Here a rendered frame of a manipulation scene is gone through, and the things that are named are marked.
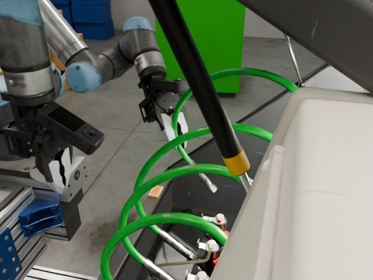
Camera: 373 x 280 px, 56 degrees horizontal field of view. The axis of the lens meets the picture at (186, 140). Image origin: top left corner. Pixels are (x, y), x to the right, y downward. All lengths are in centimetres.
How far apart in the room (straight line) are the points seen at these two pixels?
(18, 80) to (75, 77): 30
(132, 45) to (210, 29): 304
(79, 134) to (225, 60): 350
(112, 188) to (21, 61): 220
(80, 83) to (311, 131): 75
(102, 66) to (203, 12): 306
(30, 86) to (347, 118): 50
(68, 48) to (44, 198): 53
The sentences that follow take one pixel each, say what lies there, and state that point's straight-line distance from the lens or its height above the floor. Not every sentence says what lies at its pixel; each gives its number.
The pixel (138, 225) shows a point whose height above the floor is 129.
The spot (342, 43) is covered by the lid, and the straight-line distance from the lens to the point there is 21.
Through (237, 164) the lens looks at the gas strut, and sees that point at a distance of 30.
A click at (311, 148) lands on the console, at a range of 17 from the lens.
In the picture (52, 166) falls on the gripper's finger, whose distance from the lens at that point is 68.
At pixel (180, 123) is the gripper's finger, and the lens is 87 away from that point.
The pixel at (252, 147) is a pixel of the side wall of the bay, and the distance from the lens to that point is 103.
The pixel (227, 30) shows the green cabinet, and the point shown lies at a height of 79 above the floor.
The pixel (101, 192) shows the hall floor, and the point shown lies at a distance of 271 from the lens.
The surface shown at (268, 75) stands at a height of 142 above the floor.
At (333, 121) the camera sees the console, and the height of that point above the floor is 155.
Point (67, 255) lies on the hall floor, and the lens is 231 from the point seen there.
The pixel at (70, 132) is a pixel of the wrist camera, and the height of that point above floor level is 135.
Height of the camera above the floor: 163
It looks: 30 degrees down
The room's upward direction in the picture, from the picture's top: straight up
